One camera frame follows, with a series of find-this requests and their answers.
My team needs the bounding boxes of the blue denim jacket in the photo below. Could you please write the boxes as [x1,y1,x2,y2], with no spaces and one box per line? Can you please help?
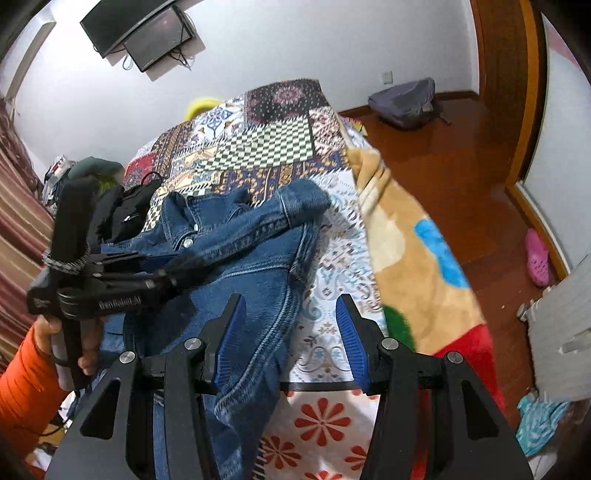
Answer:
[99,179,331,479]

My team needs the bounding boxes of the orange left sleeve forearm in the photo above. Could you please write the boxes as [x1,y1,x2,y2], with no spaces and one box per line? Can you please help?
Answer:
[1,317,67,460]

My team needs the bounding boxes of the person's left hand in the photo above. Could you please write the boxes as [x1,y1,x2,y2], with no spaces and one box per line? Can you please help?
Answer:
[32,314,105,377]

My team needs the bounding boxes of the black folded garment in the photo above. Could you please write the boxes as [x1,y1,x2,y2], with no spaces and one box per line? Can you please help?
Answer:
[87,173,162,247]

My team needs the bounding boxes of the colourful fleece blanket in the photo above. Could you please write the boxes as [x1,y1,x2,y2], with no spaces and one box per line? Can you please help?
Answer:
[344,146,507,480]

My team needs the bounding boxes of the clutter pile with green cloth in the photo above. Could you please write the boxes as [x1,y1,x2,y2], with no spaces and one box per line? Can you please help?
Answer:
[41,156,124,216]

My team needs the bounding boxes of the striped red curtain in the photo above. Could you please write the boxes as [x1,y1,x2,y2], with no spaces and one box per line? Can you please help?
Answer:
[0,100,53,370]

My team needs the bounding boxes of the teal patterned cloth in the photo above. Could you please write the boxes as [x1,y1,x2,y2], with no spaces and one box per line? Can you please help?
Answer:
[516,391,571,458]

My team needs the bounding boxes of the patchwork patterned bed quilt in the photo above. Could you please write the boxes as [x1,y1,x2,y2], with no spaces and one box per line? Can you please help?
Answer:
[121,78,389,480]

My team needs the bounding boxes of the yellow curved object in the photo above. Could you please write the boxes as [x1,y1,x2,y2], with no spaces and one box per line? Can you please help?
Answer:
[183,97,221,121]

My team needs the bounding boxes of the pink slipper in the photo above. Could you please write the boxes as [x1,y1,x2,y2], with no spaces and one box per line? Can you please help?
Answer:
[525,228,550,288]

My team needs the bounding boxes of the white sliding wardrobe door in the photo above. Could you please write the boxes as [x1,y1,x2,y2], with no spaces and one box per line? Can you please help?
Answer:
[522,17,590,271]

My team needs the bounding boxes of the grey backpack on floor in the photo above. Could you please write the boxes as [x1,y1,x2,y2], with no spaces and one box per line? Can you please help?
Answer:
[368,77,452,130]

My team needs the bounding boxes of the small black wall monitor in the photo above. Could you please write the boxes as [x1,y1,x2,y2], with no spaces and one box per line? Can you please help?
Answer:
[123,5,194,73]

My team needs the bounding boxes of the black wall television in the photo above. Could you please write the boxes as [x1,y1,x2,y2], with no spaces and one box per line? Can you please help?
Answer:
[80,0,174,58]

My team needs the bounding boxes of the wall power socket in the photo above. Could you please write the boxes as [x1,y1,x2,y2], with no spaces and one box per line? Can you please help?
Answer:
[382,71,394,85]

